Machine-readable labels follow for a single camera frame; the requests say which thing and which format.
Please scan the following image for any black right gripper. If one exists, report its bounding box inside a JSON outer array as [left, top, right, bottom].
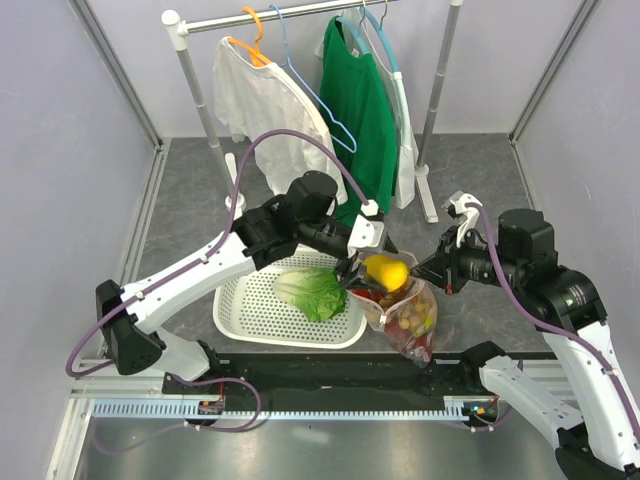
[[411, 222, 525, 294]]

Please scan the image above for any yellow lemon fruit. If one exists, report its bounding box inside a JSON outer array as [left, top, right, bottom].
[[363, 255, 410, 292]]

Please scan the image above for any brown longan bunch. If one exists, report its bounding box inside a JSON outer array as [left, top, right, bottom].
[[379, 290, 436, 337]]

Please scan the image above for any clear pink zip bag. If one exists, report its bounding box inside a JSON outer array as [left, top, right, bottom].
[[348, 251, 438, 367]]

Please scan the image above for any red plastic lobster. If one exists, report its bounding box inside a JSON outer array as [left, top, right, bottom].
[[349, 281, 438, 365]]

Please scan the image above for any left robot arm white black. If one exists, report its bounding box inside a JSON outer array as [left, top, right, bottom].
[[95, 171, 397, 393]]

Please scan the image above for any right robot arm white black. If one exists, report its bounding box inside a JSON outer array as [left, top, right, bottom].
[[411, 200, 639, 479]]

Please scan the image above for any green lettuce head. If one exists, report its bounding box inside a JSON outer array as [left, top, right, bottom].
[[273, 267, 347, 322]]

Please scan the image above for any white perforated plastic basket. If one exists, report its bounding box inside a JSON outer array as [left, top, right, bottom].
[[212, 246, 366, 350]]

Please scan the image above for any green t-shirt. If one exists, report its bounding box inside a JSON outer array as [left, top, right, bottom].
[[319, 17, 398, 214]]

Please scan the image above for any white t-shirt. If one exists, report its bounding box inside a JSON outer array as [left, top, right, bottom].
[[213, 37, 348, 205]]

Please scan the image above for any teal clothes hanger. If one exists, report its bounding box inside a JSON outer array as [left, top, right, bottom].
[[339, 6, 400, 77]]

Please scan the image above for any orange clothes hanger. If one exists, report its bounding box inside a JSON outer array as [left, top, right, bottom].
[[227, 6, 273, 68]]

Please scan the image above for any white garment on right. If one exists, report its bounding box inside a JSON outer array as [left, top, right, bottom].
[[320, 16, 417, 209]]

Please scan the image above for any grey white clothes rack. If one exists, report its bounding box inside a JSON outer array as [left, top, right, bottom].
[[161, 1, 463, 224]]

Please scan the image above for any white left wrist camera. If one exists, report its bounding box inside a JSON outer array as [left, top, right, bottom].
[[347, 200, 387, 257]]

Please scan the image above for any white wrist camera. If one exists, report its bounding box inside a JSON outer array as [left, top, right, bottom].
[[443, 191, 481, 247], [347, 200, 387, 257]]

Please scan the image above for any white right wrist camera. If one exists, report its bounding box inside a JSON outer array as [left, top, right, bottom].
[[443, 191, 481, 247]]

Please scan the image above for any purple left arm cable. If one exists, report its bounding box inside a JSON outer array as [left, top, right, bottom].
[[64, 128, 374, 379]]

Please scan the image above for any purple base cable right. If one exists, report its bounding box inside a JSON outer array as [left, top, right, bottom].
[[447, 394, 519, 434]]

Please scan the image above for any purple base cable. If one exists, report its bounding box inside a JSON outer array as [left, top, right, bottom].
[[447, 394, 519, 434], [92, 375, 264, 454]]

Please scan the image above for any light blue wire hanger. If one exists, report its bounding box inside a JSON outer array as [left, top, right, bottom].
[[269, 4, 357, 155]]

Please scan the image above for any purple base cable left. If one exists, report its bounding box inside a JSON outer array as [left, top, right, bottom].
[[92, 375, 264, 454]]

